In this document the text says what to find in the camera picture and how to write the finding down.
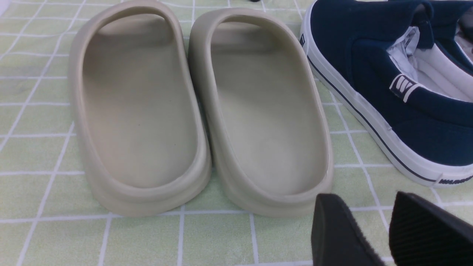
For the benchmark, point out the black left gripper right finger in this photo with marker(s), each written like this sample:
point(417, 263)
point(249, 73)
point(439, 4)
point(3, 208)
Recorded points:
point(423, 234)

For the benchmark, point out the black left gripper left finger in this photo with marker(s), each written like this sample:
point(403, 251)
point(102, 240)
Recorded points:
point(336, 238)

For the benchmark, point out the right tan foam slide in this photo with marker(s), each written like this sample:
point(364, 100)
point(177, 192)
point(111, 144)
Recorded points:
point(269, 135)

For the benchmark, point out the tan foam slide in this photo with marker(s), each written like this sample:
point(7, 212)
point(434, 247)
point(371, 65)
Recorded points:
point(269, 135)
point(138, 125)

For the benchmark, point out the left navy canvas sneaker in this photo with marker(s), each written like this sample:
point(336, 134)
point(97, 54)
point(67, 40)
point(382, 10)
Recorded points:
point(397, 68)

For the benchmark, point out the navy canvas sneaker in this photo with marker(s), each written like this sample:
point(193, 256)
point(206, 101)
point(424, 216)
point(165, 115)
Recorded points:
point(464, 33)
point(397, 68)

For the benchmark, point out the right navy canvas sneaker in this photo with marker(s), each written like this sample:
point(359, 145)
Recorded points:
point(464, 33)

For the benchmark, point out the left tan foam slide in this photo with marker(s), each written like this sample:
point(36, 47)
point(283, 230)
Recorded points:
point(138, 125)

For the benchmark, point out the green checkered cloth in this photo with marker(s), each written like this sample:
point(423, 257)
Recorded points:
point(49, 217)

